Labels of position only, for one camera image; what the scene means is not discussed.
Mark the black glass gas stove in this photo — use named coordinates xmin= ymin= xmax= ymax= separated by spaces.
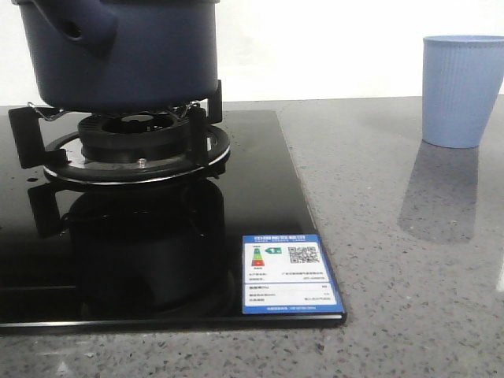
xmin=1 ymin=110 xmax=347 ymax=335

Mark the dark blue cooking pot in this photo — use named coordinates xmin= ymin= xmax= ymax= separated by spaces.
xmin=17 ymin=1 xmax=218 ymax=113

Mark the light blue ribbed cup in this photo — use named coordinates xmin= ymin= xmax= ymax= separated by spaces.
xmin=422 ymin=35 xmax=503 ymax=149

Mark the black right pot support grate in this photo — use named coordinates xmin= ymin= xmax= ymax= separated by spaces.
xmin=9 ymin=90 xmax=230 ymax=186

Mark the blue energy label sticker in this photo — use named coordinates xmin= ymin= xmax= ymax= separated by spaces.
xmin=242 ymin=234 xmax=345 ymax=317

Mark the black right gas burner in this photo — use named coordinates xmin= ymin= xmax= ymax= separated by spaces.
xmin=78 ymin=114 xmax=190 ymax=163

